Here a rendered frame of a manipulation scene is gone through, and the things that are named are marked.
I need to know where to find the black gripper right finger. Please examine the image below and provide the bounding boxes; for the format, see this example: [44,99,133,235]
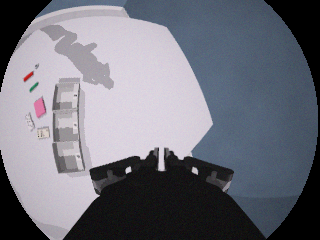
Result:
[164,148,234,193]

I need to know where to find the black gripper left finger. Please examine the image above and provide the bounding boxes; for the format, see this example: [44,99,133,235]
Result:
[89,147,159,195]

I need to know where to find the pink flat block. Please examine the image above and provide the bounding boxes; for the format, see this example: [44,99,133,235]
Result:
[34,98,46,118]

